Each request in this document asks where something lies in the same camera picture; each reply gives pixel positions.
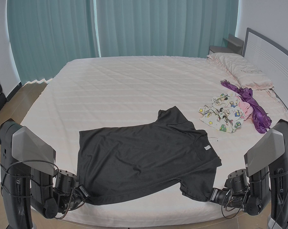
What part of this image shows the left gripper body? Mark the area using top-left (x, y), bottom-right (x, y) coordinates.
top-left (72, 183), bottom-right (91, 204)

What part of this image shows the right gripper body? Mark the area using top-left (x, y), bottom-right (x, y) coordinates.
top-left (207, 187), bottom-right (227, 205)

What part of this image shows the black T-shirt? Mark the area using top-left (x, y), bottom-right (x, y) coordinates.
top-left (78, 106), bottom-right (222, 206)

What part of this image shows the bed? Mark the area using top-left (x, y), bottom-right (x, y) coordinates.
top-left (20, 28), bottom-right (288, 222)

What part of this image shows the white printed pyjama top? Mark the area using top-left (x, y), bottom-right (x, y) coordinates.
top-left (199, 93), bottom-right (245, 133)

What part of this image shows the pink garment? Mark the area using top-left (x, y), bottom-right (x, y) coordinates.
top-left (237, 101), bottom-right (254, 121)

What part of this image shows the purple satin garment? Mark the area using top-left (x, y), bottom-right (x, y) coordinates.
top-left (220, 79), bottom-right (272, 134)

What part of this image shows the cream pillow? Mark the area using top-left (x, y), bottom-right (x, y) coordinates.
top-left (206, 52), bottom-right (274, 90)

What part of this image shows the grey bedside table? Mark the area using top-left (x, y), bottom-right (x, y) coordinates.
top-left (209, 34), bottom-right (244, 55)

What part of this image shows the blue-green curtain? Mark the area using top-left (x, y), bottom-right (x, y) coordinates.
top-left (7, 0), bottom-right (101, 84)
top-left (95, 0), bottom-right (239, 58)

